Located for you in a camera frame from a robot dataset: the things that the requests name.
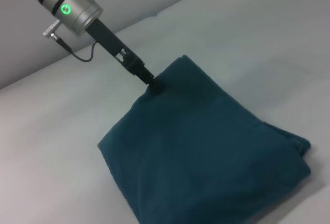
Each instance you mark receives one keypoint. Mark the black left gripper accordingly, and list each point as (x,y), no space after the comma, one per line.
(118,51)

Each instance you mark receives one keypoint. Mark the teal blue shirt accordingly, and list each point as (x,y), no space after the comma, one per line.
(206,152)

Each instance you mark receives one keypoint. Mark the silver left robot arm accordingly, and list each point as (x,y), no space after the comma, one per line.
(65,5)

